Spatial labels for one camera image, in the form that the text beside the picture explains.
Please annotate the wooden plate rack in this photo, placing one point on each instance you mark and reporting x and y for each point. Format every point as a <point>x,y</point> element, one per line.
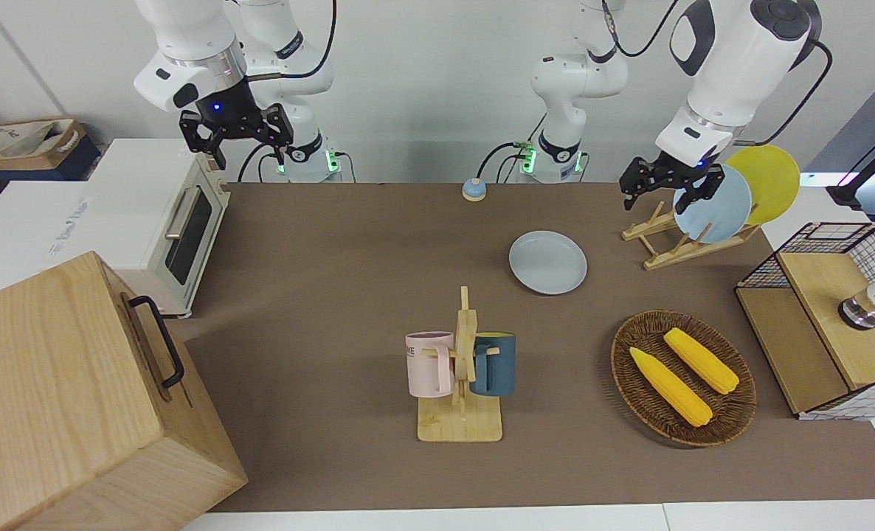
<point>670,254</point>

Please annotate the yellow corn cob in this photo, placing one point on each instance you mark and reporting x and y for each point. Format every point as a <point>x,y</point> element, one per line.
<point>701,360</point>
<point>670,387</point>

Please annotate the gray plate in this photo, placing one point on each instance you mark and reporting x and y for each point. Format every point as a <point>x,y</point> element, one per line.
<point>548,262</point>

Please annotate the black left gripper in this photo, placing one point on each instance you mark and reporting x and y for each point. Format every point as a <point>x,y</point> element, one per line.
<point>666,175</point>

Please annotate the pink mug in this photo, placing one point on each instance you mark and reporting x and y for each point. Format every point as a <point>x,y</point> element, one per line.
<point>429,365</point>

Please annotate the white cloth bag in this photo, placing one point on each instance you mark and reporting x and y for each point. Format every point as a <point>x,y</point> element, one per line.
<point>6,139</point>

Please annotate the cardboard box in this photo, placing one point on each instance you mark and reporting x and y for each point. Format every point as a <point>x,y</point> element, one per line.
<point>46,151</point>

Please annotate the blue service bell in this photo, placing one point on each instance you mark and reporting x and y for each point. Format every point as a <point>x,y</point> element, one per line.
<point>474,190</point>

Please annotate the brown table mat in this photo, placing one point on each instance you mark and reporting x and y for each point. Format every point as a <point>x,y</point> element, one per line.
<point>334,295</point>

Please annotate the dark blue mug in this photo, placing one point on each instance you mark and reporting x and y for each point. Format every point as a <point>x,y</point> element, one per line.
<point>498,365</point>

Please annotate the brown wicker basket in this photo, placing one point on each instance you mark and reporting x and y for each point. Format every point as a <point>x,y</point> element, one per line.
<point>732,413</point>

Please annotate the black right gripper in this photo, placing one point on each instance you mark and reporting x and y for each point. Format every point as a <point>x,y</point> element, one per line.
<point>234,122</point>

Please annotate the wooden drawer cabinet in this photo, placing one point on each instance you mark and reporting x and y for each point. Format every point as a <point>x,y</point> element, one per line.
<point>61,398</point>

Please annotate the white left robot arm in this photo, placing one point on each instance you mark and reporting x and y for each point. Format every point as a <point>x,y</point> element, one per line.
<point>740,66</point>

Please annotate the light blue plate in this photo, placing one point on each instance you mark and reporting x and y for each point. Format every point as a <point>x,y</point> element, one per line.
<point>721,210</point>

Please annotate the wooden mug rack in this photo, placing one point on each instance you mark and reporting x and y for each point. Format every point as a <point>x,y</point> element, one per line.
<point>461,424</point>

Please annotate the yellow plate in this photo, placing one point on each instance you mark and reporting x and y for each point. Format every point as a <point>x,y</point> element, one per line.
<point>773,184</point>

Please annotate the white toaster oven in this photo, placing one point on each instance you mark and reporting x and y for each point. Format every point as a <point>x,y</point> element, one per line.
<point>142,199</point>

